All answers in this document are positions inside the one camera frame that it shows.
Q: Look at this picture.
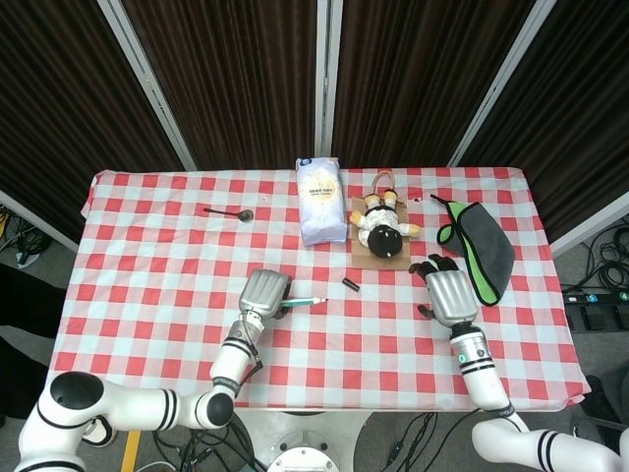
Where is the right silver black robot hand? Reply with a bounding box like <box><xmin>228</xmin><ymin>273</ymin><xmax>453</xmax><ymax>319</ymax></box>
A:
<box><xmin>409</xmin><ymin>254</ymin><xmax>481</xmax><ymax>327</ymax></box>

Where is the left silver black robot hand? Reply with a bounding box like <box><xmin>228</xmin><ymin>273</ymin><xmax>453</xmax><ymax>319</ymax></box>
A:
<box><xmin>237</xmin><ymin>268</ymin><xmax>293</xmax><ymax>321</ymax></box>

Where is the white green marker body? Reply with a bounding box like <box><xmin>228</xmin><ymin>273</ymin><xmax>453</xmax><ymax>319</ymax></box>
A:
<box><xmin>279</xmin><ymin>296</ymin><xmax>330</xmax><ymax>310</ymax></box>

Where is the grey green cloth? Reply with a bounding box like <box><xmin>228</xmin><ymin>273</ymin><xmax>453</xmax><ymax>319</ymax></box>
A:
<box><xmin>429</xmin><ymin>193</ymin><xmax>517</xmax><ymax>308</ymax></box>

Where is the dark metal spoon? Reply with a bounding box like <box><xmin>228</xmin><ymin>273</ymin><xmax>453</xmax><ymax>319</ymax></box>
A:
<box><xmin>202</xmin><ymin>206</ymin><xmax>256</xmax><ymax>222</ymax></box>

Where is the brown paper bag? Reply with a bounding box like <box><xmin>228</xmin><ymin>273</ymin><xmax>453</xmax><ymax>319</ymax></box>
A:
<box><xmin>349</xmin><ymin>170</ymin><xmax>412</xmax><ymax>271</ymax></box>

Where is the plush doll black head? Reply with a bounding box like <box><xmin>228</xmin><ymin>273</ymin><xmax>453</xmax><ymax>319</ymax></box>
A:
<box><xmin>348</xmin><ymin>189</ymin><xmax>423</xmax><ymax>260</ymax></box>

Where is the red white checkered tablecloth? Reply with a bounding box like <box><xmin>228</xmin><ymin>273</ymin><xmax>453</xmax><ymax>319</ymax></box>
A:
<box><xmin>38</xmin><ymin>166</ymin><xmax>594</xmax><ymax>413</ymax></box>

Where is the white paper food bag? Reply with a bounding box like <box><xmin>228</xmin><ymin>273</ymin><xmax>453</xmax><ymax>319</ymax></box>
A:
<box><xmin>295</xmin><ymin>156</ymin><xmax>348</xmax><ymax>247</ymax></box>

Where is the black power strip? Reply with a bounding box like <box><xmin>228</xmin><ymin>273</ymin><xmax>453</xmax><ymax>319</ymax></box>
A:
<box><xmin>562</xmin><ymin>289</ymin><xmax>629</xmax><ymax>309</ymax></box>

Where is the yellow floor tape strip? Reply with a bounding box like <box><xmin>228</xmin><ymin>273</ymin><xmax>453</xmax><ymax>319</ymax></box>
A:
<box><xmin>120</xmin><ymin>431</ymin><xmax>143</xmax><ymax>472</ymax></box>

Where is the black white sneaker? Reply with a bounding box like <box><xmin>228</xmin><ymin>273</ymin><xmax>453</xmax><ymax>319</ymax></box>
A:
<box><xmin>81</xmin><ymin>417</ymin><xmax>118</xmax><ymax>446</ymax></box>

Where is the black floor cable bundle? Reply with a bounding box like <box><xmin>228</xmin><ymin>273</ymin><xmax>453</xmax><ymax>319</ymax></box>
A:
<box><xmin>0</xmin><ymin>205</ymin><xmax>53</xmax><ymax>269</ymax></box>
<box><xmin>372</xmin><ymin>411</ymin><xmax>439</xmax><ymax>469</ymax></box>
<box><xmin>582</xmin><ymin>214</ymin><xmax>629</xmax><ymax>292</ymax></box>
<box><xmin>150</xmin><ymin>421</ymin><xmax>267</xmax><ymax>472</ymax></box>

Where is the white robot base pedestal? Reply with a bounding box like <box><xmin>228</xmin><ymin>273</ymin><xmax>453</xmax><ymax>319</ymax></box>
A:
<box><xmin>235</xmin><ymin>410</ymin><xmax>373</xmax><ymax>472</ymax></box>

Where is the brown partition panel grey frame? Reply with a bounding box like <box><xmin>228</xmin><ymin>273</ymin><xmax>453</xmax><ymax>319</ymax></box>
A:
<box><xmin>447</xmin><ymin>0</ymin><xmax>629</xmax><ymax>258</ymax></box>
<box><xmin>121</xmin><ymin>0</ymin><xmax>329</xmax><ymax>172</ymax></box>
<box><xmin>0</xmin><ymin>0</ymin><xmax>199</xmax><ymax>253</ymax></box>
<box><xmin>326</xmin><ymin>0</ymin><xmax>536</xmax><ymax>169</ymax></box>

